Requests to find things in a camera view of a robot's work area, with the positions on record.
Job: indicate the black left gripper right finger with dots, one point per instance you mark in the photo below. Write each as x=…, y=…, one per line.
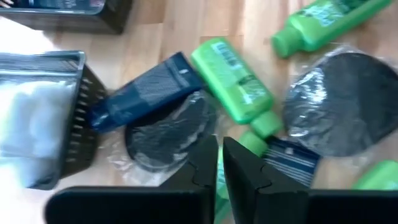
x=280, y=205

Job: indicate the black slotted plastic basket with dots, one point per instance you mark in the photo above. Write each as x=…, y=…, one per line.
x=118, y=18
x=84, y=124

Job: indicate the bagged white cotton balls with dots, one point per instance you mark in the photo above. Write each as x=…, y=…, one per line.
x=34, y=124

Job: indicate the green travel bottle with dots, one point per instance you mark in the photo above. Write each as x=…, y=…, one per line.
x=326, y=21
x=379, y=177
x=253, y=143
x=233, y=84

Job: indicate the dark blue travel tube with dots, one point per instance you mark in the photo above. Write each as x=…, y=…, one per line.
x=146, y=90
x=62, y=5
x=292, y=160

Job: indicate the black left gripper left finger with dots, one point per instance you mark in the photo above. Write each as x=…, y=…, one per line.
x=140, y=205

